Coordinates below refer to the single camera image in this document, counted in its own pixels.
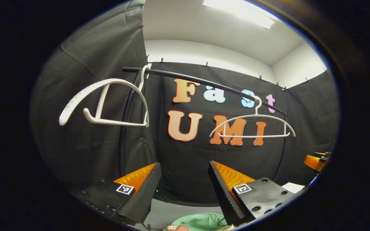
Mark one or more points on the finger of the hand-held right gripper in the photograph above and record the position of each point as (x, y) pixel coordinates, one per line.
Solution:
(323, 154)
(315, 163)

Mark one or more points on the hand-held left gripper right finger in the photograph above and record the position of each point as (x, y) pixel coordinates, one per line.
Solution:
(225, 202)

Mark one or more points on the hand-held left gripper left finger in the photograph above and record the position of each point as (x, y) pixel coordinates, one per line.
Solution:
(143, 199)

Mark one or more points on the green laundry hamper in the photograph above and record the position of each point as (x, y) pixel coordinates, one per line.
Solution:
(201, 223)

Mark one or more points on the thin white clothes hanger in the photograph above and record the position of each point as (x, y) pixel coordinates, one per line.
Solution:
(256, 115)

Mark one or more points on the wide white clothes hanger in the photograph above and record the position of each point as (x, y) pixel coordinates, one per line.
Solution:
(75, 98)

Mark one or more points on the white cabinet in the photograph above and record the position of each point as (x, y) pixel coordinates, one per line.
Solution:
(292, 187)

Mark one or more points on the black backdrop cloth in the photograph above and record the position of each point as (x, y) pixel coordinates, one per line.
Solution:
(188, 166)

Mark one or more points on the row of black cloth clips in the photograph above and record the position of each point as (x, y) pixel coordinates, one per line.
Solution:
(206, 64)

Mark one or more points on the ceiling light panel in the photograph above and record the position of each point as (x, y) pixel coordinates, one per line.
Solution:
(239, 11)

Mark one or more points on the black clothes rail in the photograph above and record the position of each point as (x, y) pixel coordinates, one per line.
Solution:
(188, 78)

